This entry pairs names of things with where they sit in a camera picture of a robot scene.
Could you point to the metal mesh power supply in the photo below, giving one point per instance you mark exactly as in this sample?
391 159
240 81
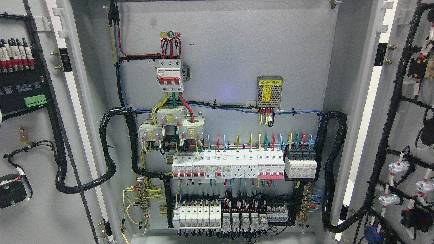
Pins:
269 91

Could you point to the red main circuit breaker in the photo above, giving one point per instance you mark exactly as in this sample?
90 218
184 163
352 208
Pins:
172 75

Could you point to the white circuit breaker row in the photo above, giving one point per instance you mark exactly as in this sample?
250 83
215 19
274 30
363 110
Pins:
221 165

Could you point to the black surge protector module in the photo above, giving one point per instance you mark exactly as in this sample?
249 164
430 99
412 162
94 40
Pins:
300 164

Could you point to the lower white breaker row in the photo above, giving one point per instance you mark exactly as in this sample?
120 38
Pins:
196 216

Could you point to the black digital power meter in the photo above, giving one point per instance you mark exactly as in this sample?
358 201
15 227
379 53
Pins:
23 89

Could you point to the grey cabinet door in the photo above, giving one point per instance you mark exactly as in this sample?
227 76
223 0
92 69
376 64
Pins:
375 170
49 217

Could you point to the white current transformer group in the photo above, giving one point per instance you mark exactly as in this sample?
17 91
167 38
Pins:
166 118

